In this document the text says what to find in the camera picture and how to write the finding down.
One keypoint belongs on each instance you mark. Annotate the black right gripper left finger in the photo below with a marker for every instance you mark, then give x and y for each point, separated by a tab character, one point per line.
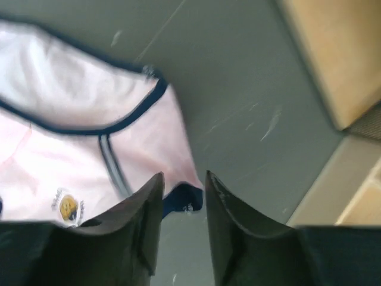
118	247

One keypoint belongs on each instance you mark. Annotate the pink underwear navy trim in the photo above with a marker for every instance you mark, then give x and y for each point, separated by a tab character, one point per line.
80	134

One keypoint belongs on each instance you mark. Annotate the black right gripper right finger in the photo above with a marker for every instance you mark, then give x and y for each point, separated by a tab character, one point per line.
250	248

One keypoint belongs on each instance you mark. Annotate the wooden compartment tray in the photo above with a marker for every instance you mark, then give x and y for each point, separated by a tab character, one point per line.
340	41

